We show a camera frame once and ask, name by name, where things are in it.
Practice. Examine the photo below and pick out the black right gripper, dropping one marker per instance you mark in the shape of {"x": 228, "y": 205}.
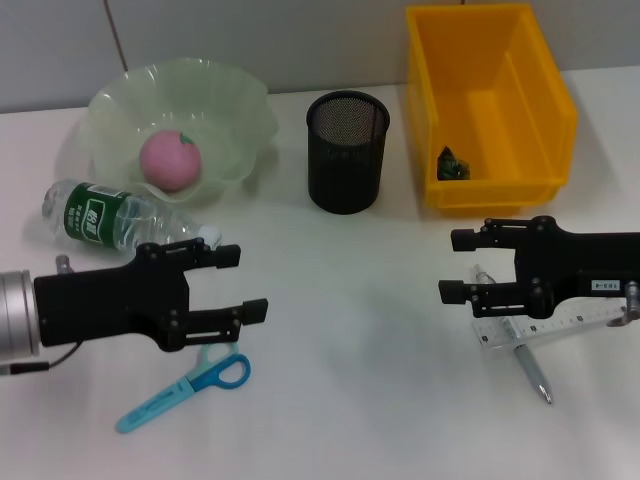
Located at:
{"x": 565, "y": 265}

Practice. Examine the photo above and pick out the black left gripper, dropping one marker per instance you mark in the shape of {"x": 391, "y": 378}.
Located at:
{"x": 115, "y": 305}

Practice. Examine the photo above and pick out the green plastic wrapper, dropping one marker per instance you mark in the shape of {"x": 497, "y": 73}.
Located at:
{"x": 452, "y": 167}

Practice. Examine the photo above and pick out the blue sheathed scissors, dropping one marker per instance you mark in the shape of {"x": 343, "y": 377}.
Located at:
{"x": 165, "y": 397}

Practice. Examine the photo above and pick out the pink peach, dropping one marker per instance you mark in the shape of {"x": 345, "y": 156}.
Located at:
{"x": 167, "y": 162}

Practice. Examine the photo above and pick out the clear green-label water bottle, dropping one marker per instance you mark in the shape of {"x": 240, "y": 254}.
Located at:
{"x": 90, "y": 215}

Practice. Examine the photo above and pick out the clear plastic ruler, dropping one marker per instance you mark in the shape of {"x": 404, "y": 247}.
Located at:
{"x": 550, "y": 325}

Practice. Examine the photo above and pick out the silver ballpoint pen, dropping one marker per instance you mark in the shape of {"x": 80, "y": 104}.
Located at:
{"x": 532, "y": 372}

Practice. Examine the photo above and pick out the black mesh pen holder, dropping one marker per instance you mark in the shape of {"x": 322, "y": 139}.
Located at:
{"x": 345, "y": 175}

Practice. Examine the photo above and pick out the translucent green fruit bowl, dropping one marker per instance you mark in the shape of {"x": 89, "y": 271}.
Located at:
{"x": 220, "y": 125}

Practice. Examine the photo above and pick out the yellow plastic bin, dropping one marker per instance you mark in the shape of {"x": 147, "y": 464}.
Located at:
{"x": 500, "y": 100}

